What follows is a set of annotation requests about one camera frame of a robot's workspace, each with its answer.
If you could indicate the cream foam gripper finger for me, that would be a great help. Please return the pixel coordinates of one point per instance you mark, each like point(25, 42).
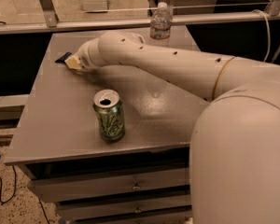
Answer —
point(73, 62)

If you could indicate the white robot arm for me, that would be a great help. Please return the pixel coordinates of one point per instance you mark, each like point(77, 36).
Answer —
point(235, 144)

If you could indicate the clear plastic water bottle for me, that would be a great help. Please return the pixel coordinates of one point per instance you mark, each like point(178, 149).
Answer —
point(160, 25)

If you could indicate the green soda can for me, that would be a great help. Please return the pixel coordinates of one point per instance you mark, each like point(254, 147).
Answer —
point(109, 111)

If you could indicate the top grey drawer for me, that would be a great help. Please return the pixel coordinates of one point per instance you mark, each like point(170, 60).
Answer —
point(89, 186)

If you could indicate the grey drawer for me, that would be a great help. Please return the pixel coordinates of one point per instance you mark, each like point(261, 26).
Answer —
point(149, 217)
point(89, 186)
point(133, 206)

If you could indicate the grey drawer cabinet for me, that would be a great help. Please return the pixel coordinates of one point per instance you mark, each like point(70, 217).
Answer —
point(107, 147)

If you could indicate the middle grey drawer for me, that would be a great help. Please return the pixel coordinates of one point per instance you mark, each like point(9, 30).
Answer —
point(133, 206)

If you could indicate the bottom grey drawer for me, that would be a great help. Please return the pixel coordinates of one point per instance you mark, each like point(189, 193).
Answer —
point(149, 217)

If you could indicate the grey metal frame rail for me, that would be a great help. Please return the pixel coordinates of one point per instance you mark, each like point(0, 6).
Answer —
point(38, 16)

